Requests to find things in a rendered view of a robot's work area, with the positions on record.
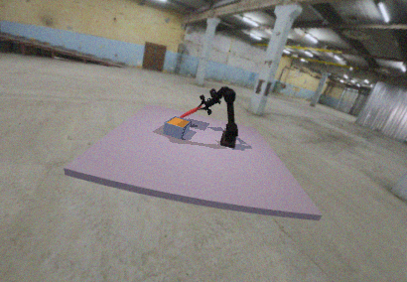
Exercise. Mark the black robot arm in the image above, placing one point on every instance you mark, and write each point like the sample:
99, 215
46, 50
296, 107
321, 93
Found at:
229, 96

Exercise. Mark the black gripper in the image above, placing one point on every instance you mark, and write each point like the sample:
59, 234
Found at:
207, 104

